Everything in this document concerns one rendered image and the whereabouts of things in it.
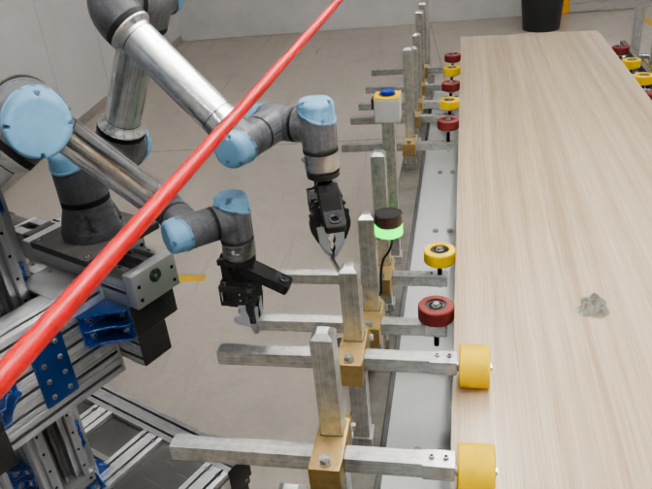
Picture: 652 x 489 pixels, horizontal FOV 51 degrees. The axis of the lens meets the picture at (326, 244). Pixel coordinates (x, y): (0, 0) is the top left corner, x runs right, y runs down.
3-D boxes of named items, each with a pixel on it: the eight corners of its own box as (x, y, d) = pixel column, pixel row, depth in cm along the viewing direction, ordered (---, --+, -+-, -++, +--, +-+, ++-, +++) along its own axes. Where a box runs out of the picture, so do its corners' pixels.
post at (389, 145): (386, 262, 209) (379, 121, 188) (388, 254, 214) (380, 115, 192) (401, 263, 208) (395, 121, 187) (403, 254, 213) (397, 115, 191)
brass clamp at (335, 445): (307, 492, 107) (304, 469, 104) (322, 430, 118) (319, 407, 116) (345, 495, 105) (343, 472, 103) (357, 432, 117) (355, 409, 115)
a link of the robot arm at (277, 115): (232, 113, 139) (277, 116, 135) (261, 96, 148) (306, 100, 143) (238, 149, 143) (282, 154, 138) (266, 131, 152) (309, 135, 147)
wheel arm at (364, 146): (342, 154, 271) (341, 144, 269) (342, 151, 274) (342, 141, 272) (453, 152, 262) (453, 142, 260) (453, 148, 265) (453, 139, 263)
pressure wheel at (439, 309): (417, 354, 154) (416, 312, 148) (419, 334, 160) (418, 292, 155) (454, 356, 152) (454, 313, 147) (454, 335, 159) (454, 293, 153)
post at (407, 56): (407, 169, 273) (402, 48, 251) (407, 166, 276) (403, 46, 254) (415, 169, 273) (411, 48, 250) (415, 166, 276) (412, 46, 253)
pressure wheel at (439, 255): (440, 298, 173) (440, 258, 167) (417, 286, 178) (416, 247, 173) (462, 285, 177) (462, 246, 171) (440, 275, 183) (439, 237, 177)
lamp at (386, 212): (377, 303, 155) (372, 218, 145) (380, 290, 160) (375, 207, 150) (404, 304, 154) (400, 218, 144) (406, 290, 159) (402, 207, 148)
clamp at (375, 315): (357, 346, 154) (356, 328, 152) (365, 312, 166) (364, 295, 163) (382, 347, 153) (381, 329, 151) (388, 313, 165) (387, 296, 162)
